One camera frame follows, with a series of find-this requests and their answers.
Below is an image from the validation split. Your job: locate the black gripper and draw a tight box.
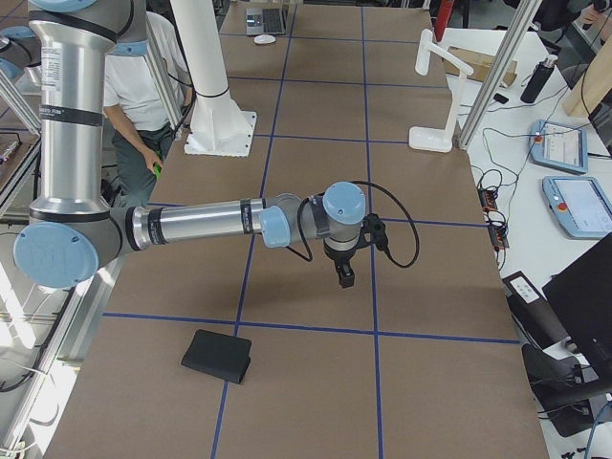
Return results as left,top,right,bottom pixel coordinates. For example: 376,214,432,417
323,237,357,288

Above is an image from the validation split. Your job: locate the black mouse pad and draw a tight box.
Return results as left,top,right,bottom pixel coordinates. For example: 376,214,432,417
181,329,251,383

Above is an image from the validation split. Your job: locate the white computer mouse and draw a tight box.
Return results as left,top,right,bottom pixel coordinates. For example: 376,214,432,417
253,34,276,46

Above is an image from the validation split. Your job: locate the grey laptop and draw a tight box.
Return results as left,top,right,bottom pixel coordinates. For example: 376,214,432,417
246,7,289,36

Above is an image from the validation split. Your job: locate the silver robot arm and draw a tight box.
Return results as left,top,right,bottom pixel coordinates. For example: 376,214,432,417
1,26,41,80
13,1,365,288

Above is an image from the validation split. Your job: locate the white desk lamp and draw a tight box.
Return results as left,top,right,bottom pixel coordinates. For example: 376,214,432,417
407,29,473,153

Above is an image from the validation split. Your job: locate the orange black usb hub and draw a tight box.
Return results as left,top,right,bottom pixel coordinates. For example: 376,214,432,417
478,188,509,251

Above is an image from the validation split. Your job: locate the small black square device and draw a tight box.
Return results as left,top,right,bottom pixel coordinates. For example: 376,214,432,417
493,94,509,104

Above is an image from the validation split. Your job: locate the black monitor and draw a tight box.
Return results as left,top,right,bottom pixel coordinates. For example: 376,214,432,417
543,235,611,377

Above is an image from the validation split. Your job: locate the person in white shirt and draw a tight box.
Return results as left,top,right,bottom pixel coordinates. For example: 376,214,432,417
102,11,192,209

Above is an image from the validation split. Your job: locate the blue teach pendant near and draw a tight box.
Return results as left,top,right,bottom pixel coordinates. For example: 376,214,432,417
541,176,611,240

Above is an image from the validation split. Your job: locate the blue teach pendant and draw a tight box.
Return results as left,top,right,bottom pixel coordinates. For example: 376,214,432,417
541,176,611,240
528,120,588,174

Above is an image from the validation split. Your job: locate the cardboard box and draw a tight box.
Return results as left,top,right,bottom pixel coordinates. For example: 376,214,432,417
448,46,517,88

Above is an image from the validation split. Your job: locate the blue teach pendant far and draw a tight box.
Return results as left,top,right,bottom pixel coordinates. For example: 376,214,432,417
528,120,588,174

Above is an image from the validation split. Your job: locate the black water bottle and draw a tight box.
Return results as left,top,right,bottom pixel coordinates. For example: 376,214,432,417
520,55,558,104

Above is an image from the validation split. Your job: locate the red cylinder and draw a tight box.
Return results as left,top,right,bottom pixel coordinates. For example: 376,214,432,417
433,0,454,42

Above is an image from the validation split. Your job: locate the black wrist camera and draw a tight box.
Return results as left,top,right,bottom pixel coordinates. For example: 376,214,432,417
358,213,388,252

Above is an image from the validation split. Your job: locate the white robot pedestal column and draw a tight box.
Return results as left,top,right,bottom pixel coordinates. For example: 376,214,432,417
171,0,257,158

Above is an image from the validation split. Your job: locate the aluminium frame post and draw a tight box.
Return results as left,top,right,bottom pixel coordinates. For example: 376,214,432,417
457,0,542,150

